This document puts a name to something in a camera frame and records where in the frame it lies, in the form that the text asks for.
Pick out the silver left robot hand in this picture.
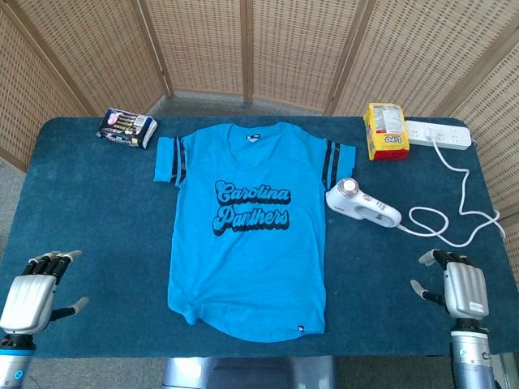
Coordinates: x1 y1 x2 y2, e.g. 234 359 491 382
0 250 90 336

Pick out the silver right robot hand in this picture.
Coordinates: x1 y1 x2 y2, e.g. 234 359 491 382
409 248 490 327

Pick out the white handheld garment steamer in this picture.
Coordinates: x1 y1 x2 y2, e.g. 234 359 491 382
325 177 403 231

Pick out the blue Carolina Panthers t-shirt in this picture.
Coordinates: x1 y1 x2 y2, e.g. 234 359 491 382
152 121 358 344

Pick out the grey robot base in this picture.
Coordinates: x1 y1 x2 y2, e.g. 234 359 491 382
161 355 337 389

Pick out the teal carpet table cover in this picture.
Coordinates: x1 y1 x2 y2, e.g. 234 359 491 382
0 116 519 360

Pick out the white power strip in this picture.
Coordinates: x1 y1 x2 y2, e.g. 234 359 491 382
405 120 473 150

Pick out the yellow red snack package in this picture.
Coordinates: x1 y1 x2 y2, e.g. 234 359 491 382
362 102 410 162

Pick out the dark snack package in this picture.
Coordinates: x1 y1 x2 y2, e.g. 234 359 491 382
96 107 159 150

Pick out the woven rattan folding screen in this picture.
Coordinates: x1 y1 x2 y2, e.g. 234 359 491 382
0 0 519 222

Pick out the white power cord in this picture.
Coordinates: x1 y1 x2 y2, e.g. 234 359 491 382
395 135 507 248

